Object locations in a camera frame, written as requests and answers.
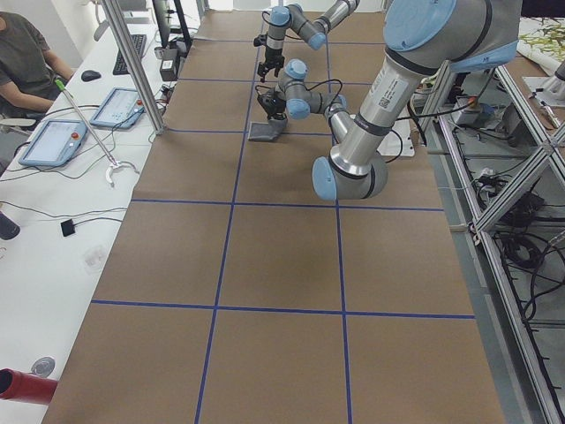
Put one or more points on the pink towel with grey back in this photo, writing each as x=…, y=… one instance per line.
x=266, y=132

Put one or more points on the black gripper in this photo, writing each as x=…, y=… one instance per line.
x=278, y=113
x=270, y=56

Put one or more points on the round metal desk grommet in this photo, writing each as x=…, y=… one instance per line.
x=43, y=367

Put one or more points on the far teach pendant tablet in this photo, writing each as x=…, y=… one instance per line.
x=121, y=109

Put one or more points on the black computer monitor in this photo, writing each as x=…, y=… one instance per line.
x=162, y=13

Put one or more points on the teach pendant tablet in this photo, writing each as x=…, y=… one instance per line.
x=55, y=144
x=121, y=109

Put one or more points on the reacher grabber stick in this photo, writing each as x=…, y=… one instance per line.
x=114, y=164

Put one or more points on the aluminium frame rack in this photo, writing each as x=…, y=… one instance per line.
x=505, y=174

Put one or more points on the aluminium frame post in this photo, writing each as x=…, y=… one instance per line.
x=124, y=41

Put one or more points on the black computer mouse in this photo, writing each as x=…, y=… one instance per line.
x=90, y=75

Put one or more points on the black power adapter box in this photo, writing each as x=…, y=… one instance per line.
x=169, y=66

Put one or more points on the red cylinder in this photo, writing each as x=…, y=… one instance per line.
x=26, y=388

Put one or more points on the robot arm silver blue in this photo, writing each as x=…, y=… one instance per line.
x=282, y=18
x=420, y=36

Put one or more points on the near teach pendant tablet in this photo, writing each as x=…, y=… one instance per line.
x=55, y=144

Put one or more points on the seated person in grey shirt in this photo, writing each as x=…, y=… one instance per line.
x=29, y=68

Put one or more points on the small black square pad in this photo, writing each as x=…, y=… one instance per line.
x=68, y=227

